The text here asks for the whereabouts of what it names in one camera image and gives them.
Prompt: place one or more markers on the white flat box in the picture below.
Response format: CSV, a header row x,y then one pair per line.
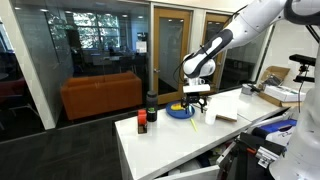
x,y
281,93

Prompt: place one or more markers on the blue round plate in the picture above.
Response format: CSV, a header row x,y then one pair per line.
x,y
176,114

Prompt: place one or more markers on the wooden glass door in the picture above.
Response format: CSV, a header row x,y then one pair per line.
x,y
213,30
171,50

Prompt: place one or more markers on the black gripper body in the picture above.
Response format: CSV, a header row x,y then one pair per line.
x,y
192,98

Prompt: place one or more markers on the yellow toy corn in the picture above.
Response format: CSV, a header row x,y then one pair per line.
x,y
176,107

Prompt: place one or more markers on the white plastic cup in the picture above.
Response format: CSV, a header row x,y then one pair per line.
x,y
211,115

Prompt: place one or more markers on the yellow-green marker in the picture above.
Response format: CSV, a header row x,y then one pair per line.
x,y
194,125

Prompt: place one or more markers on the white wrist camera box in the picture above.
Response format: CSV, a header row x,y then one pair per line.
x,y
196,88

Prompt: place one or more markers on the black camera on stand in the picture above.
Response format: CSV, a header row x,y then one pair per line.
x,y
303,60

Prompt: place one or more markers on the dark red chair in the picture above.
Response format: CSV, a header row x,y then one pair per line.
x,y
13,90

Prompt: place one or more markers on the open cardboard box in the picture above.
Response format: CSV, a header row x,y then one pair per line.
x,y
276,71

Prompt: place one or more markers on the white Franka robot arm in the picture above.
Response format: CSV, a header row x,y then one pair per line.
x,y
240,30

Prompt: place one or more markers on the black bottle with green label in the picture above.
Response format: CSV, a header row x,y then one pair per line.
x,y
152,106

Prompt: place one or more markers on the orange sofa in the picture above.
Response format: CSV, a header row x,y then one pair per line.
x,y
103,95

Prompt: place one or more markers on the silver tape roll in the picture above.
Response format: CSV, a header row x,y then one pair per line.
x,y
247,89

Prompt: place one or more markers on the small red bottle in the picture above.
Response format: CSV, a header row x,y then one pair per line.
x,y
142,120

